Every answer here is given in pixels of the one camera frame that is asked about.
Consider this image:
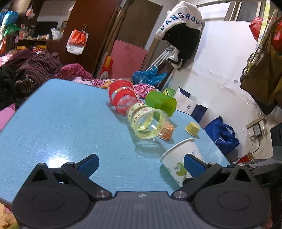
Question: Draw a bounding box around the white paper cup green print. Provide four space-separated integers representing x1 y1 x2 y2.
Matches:
160 138 203 187

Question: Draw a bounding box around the green plastic cup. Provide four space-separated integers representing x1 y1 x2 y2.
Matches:
145 91 177 117

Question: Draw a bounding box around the blue tote bag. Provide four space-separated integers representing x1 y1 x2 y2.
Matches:
204 116 240 155

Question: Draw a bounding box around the yellow cupcake liner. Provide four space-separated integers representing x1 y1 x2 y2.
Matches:
185 122 200 137

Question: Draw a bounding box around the orange polka dot cupcake liner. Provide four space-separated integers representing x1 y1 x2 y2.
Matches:
158 122 174 141

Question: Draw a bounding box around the clear jar yellow tape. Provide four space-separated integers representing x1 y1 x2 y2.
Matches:
126 103 168 140

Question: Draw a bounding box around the white navy paper bag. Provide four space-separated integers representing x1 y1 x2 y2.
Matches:
174 87 208 123

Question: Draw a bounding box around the clear jar red tape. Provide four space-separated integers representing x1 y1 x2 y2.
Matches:
108 80 139 115

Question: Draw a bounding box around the pink floral blanket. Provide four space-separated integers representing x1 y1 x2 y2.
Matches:
54 63 156 99

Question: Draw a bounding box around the blue plastic bag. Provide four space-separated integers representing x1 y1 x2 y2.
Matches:
132 66 167 86

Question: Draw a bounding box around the brown hanging bag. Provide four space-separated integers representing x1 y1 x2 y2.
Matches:
240 10 281 115

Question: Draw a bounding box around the dark striped clothing pile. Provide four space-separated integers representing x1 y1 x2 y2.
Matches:
1 49 62 110

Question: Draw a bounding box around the pink foam mat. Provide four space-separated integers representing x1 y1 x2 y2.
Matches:
110 40 147 79

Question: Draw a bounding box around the orange white plastic bag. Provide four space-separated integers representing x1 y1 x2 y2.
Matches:
66 29 88 55

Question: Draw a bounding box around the white hooded jacket with lettering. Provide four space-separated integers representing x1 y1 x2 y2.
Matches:
155 1 204 69

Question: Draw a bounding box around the dark wooden wardrobe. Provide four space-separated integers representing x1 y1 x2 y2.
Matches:
59 0 121 73

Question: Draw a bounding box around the red hanging plastic bag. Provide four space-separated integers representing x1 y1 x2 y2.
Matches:
249 17 282 54

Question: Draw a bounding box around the wall power socket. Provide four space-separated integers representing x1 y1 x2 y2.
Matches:
246 116 266 139

